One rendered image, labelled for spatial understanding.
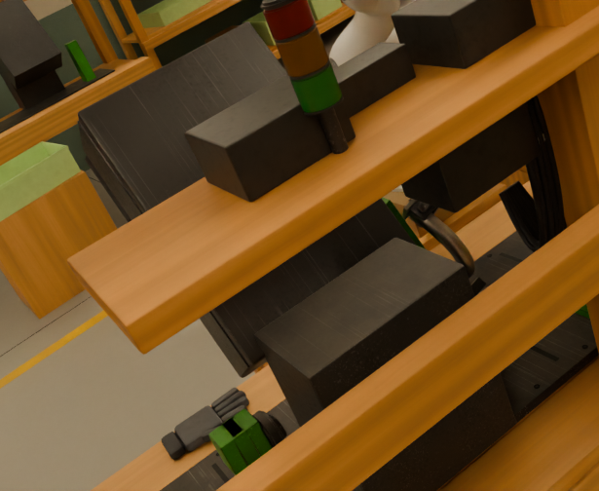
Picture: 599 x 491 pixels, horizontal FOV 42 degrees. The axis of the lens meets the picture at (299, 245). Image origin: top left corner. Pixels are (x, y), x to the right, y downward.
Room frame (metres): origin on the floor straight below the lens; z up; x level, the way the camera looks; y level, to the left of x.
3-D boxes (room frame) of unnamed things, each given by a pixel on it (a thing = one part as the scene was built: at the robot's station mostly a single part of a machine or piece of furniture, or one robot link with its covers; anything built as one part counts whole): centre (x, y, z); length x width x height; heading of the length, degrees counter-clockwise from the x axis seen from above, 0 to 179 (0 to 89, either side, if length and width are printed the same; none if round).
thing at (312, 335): (1.04, -0.05, 1.07); 0.30 x 0.18 x 0.34; 110
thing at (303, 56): (0.88, -0.09, 1.67); 0.05 x 0.05 x 0.05
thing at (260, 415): (0.98, 0.16, 1.12); 0.08 x 0.03 x 0.08; 20
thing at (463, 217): (1.97, -0.38, 0.83); 0.32 x 0.32 x 0.04; 21
